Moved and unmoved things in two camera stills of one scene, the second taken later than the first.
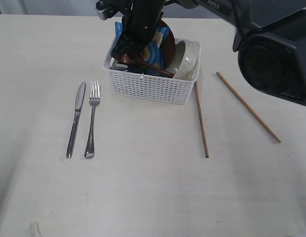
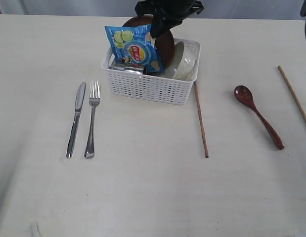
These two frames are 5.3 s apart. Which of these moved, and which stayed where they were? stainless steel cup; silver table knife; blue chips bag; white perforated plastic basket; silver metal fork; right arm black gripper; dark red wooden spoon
Moved: right arm black gripper; blue chips bag; stainless steel cup; dark red wooden spoon
Stayed: silver table knife; silver metal fork; white perforated plastic basket
